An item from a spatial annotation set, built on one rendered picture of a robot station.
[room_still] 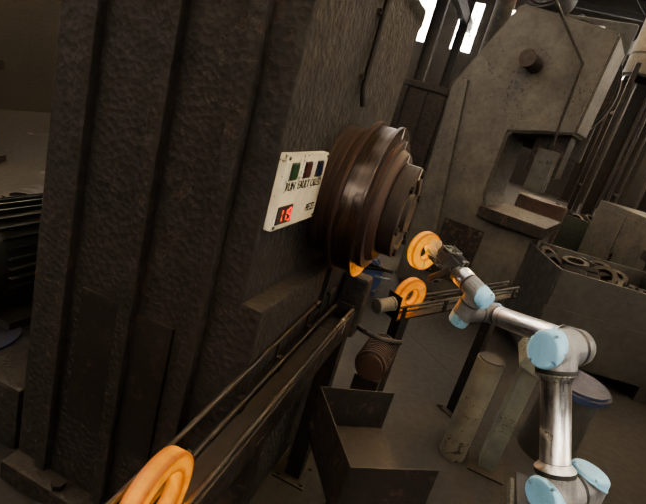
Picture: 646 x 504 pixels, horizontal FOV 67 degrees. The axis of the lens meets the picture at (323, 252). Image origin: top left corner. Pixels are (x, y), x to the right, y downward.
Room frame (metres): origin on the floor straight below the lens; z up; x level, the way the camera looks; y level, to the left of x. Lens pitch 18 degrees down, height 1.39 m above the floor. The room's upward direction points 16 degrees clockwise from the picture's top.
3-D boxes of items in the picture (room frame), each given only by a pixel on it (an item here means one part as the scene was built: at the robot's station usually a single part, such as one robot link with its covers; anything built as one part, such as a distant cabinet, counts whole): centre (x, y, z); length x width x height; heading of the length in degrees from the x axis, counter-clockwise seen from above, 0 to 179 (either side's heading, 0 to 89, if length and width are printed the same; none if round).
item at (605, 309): (3.48, -2.01, 0.39); 1.03 x 0.83 x 0.77; 89
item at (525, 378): (1.93, -0.99, 0.31); 0.24 x 0.16 x 0.62; 164
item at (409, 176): (1.45, -0.19, 1.11); 0.28 x 0.06 x 0.28; 164
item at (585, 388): (2.17, -1.35, 0.22); 0.32 x 0.32 x 0.43
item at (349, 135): (1.50, -0.02, 1.11); 0.47 x 0.10 x 0.47; 164
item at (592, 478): (1.28, -0.96, 0.49); 0.13 x 0.12 x 0.14; 121
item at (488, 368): (1.94, -0.83, 0.26); 0.12 x 0.12 x 0.52
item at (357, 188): (1.48, -0.10, 1.11); 0.47 x 0.06 x 0.47; 164
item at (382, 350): (1.76, -0.32, 0.27); 0.22 x 0.13 x 0.53; 164
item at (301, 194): (1.19, 0.10, 1.15); 0.26 x 0.02 x 0.18; 164
